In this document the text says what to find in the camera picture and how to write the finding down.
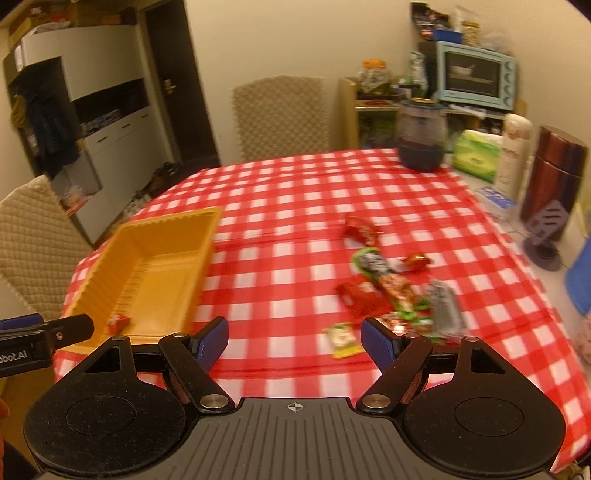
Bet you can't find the green black snack packet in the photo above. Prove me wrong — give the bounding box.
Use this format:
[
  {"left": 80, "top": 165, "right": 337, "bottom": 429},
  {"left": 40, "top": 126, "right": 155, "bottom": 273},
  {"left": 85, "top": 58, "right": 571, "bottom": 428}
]
[{"left": 352, "top": 247, "right": 428, "bottom": 315}]

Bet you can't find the green white bag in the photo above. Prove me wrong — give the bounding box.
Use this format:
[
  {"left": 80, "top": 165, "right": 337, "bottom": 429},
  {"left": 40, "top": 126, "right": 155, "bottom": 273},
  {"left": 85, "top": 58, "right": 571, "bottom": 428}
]
[{"left": 409, "top": 51, "right": 430, "bottom": 88}]

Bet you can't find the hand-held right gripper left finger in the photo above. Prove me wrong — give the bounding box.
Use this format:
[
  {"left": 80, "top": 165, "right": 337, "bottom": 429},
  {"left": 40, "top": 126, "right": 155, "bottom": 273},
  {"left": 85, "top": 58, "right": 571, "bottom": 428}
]
[{"left": 85, "top": 318, "right": 235, "bottom": 414}]

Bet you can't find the yellow plastic tray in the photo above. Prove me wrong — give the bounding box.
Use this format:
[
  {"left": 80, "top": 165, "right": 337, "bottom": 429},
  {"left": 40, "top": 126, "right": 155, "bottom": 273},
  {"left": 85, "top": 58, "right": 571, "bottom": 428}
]
[{"left": 60, "top": 207, "right": 225, "bottom": 356}]

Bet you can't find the red white checked tablecloth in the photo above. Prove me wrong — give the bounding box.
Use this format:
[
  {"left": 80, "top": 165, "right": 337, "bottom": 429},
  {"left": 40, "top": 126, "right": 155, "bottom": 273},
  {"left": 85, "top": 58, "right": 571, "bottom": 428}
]
[{"left": 53, "top": 148, "right": 585, "bottom": 474}]

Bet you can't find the row of shoes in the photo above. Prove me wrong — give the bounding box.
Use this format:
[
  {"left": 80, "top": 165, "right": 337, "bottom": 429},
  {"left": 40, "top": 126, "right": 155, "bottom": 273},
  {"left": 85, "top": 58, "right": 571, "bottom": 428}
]
[{"left": 124, "top": 161, "right": 185, "bottom": 217}]

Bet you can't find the light blue toaster oven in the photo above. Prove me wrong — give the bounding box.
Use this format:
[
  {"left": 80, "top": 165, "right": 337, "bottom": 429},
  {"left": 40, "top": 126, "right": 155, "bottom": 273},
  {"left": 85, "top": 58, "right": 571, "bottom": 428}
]
[{"left": 434, "top": 41, "right": 518, "bottom": 110}]

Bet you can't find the green tissue pack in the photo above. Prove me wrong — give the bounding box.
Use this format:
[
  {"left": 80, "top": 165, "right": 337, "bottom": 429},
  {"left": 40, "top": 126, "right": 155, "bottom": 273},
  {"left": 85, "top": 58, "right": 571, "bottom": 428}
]
[{"left": 451, "top": 129, "right": 504, "bottom": 183}]

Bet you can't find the silver snack packet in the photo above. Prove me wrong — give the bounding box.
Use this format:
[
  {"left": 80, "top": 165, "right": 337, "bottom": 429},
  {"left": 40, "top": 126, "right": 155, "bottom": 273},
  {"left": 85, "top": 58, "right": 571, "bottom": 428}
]
[{"left": 425, "top": 281, "right": 467, "bottom": 333}]

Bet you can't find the grey stand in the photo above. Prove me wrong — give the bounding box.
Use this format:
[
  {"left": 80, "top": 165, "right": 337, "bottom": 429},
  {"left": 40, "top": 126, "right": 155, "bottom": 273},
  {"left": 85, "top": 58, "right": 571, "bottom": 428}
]
[{"left": 523, "top": 200, "right": 566, "bottom": 271}]

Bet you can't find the small yellow green packet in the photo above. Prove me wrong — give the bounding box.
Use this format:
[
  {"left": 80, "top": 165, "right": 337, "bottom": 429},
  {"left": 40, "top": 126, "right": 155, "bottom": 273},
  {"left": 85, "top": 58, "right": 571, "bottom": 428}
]
[{"left": 325, "top": 323, "right": 365, "bottom": 360}]

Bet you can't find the blue white flat packet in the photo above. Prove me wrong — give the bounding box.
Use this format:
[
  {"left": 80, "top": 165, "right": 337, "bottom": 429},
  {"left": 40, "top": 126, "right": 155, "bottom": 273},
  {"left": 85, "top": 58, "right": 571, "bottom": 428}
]
[{"left": 475, "top": 186, "right": 518, "bottom": 213}]

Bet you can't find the beige quilted chair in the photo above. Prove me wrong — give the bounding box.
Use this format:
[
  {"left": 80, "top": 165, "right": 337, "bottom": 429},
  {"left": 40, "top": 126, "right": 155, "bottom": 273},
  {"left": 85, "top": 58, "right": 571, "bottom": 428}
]
[
  {"left": 232, "top": 75, "right": 331, "bottom": 162},
  {"left": 0, "top": 174, "right": 95, "bottom": 319}
]

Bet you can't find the white and dark cabinet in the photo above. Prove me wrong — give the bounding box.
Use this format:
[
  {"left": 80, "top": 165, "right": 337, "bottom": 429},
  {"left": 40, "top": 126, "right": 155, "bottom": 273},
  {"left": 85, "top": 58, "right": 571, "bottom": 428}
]
[{"left": 2, "top": 23, "right": 160, "bottom": 245}]

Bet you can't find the white bottle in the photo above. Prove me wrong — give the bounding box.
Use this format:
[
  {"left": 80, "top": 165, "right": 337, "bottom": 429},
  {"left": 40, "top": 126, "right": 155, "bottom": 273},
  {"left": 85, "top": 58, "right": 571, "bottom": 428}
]
[{"left": 493, "top": 113, "right": 534, "bottom": 199}]

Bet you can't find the red green snack packet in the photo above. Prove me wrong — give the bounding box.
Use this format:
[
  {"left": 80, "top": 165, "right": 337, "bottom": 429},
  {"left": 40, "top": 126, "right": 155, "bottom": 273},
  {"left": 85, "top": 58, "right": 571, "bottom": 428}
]
[{"left": 379, "top": 309, "right": 435, "bottom": 335}]

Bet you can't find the blue box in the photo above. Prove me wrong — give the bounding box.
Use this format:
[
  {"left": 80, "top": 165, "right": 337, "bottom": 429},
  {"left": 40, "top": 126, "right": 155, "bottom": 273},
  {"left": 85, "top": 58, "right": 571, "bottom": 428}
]
[{"left": 431, "top": 28, "right": 465, "bottom": 47}]

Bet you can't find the dark glass jar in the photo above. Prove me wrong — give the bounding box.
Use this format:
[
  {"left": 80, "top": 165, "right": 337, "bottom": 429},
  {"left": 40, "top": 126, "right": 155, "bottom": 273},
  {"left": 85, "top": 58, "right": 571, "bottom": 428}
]
[{"left": 396, "top": 98, "right": 448, "bottom": 173}]

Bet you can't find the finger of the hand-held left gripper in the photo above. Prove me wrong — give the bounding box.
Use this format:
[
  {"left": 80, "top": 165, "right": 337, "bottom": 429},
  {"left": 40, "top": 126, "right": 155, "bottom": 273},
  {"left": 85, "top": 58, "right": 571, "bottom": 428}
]
[
  {"left": 0, "top": 314, "right": 44, "bottom": 330},
  {"left": 32, "top": 314, "right": 95, "bottom": 352}
]

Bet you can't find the dark snack bag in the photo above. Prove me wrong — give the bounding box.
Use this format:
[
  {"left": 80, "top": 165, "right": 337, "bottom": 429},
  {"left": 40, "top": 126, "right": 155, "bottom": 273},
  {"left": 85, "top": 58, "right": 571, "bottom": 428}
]
[{"left": 411, "top": 2, "right": 451, "bottom": 40}]

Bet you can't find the wooden shelf unit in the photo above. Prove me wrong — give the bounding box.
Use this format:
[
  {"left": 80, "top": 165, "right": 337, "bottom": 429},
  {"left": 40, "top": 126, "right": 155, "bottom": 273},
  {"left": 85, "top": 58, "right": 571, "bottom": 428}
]
[{"left": 338, "top": 78, "right": 527, "bottom": 151}]

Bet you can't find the dark hanging coat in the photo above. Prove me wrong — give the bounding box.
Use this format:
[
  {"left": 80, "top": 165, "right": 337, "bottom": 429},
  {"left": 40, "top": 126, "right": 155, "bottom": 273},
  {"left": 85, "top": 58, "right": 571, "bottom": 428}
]
[{"left": 25, "top": 88, "right": 79, "bottom": 178}]

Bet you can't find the plastic jar with orange lid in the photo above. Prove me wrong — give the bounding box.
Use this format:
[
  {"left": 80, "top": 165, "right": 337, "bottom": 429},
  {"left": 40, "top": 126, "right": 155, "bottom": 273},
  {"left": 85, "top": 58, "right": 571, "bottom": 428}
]
[{"left": 358, "top": 58, "right": 391, "bottom": 95}]

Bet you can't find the brown red canister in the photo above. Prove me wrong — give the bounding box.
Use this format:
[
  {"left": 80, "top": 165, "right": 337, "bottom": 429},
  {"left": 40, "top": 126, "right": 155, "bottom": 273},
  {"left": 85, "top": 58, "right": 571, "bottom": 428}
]
[{"left": 519, "top": 124, "right": 589, "bottom": 243}]

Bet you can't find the dark wooden door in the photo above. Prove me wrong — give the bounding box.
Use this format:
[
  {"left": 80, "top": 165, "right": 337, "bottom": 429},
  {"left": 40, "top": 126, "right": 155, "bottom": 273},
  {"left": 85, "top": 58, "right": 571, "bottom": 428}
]
[{"left": 141, "top": 0, "right": 221, "bottom": 169}]

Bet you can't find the clear bag of nuts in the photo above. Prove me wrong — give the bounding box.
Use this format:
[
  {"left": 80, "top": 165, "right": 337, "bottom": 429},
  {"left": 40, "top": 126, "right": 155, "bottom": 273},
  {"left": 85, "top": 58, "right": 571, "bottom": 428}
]
[{"left": 455, "top": 7, "right": 483, "bottom": 47}]

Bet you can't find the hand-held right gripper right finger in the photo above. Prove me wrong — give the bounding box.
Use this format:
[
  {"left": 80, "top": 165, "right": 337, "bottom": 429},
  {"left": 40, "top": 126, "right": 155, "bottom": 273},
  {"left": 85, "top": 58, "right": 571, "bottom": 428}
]
[{"left": 358, "top": 318, "right": 506, "bottom": 413}]

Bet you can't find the blue plastic item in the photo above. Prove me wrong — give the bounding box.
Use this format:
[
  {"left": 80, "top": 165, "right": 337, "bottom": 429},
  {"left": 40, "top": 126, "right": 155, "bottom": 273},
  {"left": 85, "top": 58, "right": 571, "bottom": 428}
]
[{"left": 566, "top": 240, "right": 591, "bottom": 317}]

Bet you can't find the clear plastic bag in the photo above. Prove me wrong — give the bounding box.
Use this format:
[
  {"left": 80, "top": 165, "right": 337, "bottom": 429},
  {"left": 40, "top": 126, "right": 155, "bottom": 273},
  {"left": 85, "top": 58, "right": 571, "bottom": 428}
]
[{"left": 62, "top": 185, "right": 90, "bottom": 215}]

